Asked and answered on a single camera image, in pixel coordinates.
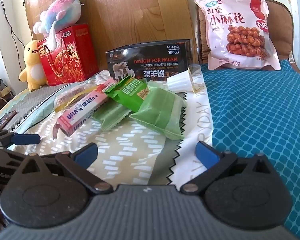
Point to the red gift box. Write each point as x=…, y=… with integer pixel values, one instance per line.
x=74, y=58

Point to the white jelly cup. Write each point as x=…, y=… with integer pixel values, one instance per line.
x=182, y=82

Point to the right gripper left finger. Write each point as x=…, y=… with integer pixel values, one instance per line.
x=76, y=164

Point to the light green snack packet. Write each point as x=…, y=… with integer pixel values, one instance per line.
x=161, y=111

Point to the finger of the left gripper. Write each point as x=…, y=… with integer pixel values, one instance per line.
x=8, y=139

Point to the patterned bed quilt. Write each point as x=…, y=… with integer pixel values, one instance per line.
x=127, y=154

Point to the pastel plush toy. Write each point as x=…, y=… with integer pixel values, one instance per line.
x=60, y=15

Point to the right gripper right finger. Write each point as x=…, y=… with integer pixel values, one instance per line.
x=216, y=164

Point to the green cracker packet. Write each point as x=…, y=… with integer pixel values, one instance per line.
x=130, y=92

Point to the yellow duck plush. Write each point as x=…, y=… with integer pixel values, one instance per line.
x=33, y=73

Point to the pink twisted snack bag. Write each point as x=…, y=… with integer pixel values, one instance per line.
x=237, y=34

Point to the blue patterned blanket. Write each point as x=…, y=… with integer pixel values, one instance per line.
x=258, y=111

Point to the green striped snack packet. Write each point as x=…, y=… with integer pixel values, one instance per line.
x=110, y=114

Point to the black sheep print box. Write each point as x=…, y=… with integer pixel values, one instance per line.
x=155, y=61

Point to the clear yellow snack wrapper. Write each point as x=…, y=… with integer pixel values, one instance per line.
x=68, y=97

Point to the pink UHA candy box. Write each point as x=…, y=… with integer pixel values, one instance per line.
x=73, y=118

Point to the wooden headboard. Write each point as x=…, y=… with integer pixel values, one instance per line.
x=115, y=23

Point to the dark phone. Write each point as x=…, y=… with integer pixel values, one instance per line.
x=7, y=118

